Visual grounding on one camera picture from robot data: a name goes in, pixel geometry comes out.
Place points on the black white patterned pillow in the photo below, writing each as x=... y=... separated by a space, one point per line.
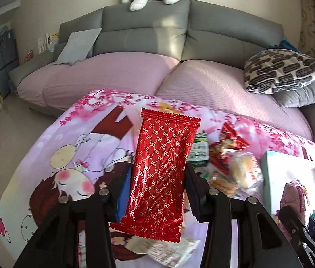
x=280 y=69

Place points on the grey pillow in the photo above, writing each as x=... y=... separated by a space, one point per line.
x=308 y=95

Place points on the red rice cracker packet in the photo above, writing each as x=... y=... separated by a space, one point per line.
x=230 y=142

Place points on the clear bread packet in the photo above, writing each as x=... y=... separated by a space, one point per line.
x=245 y=170

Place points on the pale snack packet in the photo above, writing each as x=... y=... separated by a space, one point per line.
x=168 y=251

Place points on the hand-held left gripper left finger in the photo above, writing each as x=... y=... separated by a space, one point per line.
x=123 y=198

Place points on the yellow wall item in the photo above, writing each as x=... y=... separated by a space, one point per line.
x=53 y=38

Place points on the red wall sticker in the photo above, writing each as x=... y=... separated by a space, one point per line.
x=29 y=55

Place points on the light green box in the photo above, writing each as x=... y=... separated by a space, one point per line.
x=267 y=178

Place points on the blue cloth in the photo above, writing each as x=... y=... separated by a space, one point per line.
x=285 y=44

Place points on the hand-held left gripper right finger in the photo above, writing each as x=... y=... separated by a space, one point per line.
x=195 y=192

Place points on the pink printed blanket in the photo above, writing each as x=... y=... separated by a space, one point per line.
x=62 y=134

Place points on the grey-blue refrigerator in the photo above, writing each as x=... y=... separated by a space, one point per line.
x=2 y=61

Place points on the red patterned snack packet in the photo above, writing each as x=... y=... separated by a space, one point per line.
x=160 y=173

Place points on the green-edged round biscuit packet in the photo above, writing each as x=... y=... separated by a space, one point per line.
x=221 y=185

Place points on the yellow cake packet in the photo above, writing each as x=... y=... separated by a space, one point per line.
x=165 y=107

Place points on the grey sofa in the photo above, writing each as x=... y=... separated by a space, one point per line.
x=146 y=28

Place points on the green biscuit packet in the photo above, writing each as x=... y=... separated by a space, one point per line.
x=199 y=150

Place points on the pink sofa cover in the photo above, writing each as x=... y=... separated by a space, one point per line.
x=202 y=83

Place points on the light grey cushion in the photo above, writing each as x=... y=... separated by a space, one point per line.
x=76 y=47

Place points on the white wall panel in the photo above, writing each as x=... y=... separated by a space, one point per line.
x=43 y=43

